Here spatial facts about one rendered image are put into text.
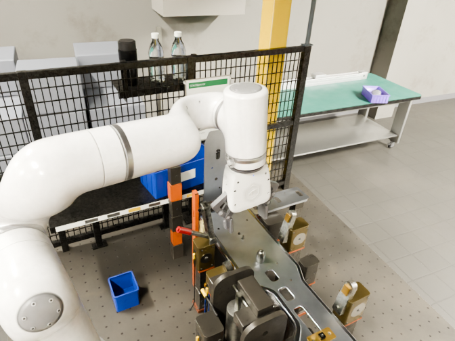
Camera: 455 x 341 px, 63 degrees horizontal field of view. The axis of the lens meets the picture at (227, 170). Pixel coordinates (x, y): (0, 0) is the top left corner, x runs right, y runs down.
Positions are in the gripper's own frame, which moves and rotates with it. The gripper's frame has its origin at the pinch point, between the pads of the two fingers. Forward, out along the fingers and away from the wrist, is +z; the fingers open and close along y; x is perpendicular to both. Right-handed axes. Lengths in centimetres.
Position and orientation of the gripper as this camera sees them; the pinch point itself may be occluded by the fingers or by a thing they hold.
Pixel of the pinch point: (246, 219)
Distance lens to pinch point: 86.7
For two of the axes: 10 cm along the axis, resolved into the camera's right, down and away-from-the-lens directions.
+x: -4.8, -4.6, 7.5
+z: 0.3, 8.4, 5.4
